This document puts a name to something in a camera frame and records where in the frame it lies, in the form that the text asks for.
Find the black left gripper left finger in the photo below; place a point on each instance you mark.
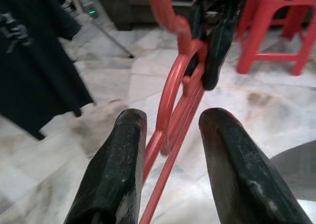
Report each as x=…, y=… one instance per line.
x=116, y=164

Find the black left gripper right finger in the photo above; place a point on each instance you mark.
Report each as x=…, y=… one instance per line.
x=242, y=174

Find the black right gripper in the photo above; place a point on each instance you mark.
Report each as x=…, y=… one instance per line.
x=217, y=2

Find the red plastic hanger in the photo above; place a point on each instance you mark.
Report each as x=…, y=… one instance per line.
x=170, y=85

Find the red plastic stool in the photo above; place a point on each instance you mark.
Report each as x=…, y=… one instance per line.
x=271, y=36

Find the dark grey fabric sofa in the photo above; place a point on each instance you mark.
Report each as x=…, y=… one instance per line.
x=148, y=2

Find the silver metal clothes rack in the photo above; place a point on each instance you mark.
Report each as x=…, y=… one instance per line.
x=116, y=42

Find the grey floor power strip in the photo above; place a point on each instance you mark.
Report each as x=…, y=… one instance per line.
x=90, y=9

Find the black shirt large logo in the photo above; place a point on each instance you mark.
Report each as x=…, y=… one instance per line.
x=37, y=61

